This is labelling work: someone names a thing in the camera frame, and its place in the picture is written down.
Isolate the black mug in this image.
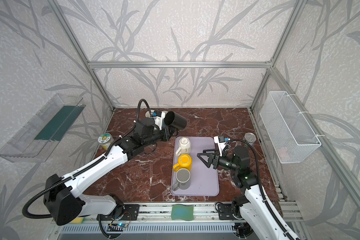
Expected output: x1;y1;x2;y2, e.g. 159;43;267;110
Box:
164;111;187;131

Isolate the white upside-down mug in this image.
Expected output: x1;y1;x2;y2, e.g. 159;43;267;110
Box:
175;137;191;156

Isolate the grey mug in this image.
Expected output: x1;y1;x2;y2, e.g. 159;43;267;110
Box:
172;169;191;191

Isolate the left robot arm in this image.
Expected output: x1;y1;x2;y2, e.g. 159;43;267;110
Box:
22;111;178;226

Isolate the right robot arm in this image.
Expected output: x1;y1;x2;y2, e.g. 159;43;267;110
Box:
197;136;299;240

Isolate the yellow mug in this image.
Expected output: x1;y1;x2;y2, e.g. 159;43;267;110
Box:
173;154;192;172

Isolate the lilac tray mat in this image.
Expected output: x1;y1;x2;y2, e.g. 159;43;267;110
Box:
171;137;220;197

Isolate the metal tin can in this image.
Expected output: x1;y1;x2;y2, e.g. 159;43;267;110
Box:
245;133;257;146

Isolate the green sponge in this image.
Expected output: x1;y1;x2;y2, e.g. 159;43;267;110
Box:
171;204;195;221

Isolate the right circuit board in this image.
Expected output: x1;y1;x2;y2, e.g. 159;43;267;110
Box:
232;223;254;239

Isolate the circuit board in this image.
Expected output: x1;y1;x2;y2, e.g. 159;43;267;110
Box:
232;223;254;239
107;223;129;233

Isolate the left circuit board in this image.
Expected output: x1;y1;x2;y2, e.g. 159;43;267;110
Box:
107;223;129;233

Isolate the yellow sponge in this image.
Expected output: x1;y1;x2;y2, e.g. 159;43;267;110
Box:
70;217;84;224

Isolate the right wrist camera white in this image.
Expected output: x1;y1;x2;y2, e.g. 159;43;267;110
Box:
214;136;231;157

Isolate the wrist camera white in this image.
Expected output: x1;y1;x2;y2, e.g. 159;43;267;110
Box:
214;136;231;157
151;110;167;130

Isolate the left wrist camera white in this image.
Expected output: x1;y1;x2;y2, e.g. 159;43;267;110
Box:
151;110;167;130

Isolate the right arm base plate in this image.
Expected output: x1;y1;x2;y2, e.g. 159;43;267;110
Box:
215;202;259;222

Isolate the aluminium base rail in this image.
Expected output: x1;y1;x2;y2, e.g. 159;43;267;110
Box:
44;202;253;240

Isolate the white wire basket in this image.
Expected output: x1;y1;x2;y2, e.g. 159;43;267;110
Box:
260;91;322;164

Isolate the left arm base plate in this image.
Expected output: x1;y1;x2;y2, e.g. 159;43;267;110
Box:
114;204;140;221

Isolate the clear plastic wall shelf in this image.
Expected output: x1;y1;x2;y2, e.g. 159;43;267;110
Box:
0;94;86;163

